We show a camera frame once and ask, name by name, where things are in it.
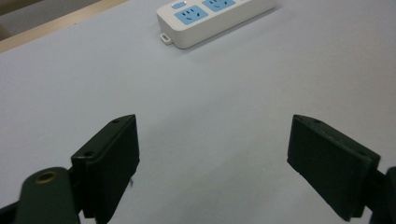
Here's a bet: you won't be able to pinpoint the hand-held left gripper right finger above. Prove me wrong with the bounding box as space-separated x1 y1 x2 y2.
287 114 381 222

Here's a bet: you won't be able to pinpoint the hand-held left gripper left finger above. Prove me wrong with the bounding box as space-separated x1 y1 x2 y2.
70 114 141 224

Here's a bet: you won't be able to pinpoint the white power strip blue sockets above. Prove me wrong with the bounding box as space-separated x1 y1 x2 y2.
155 0 277 50

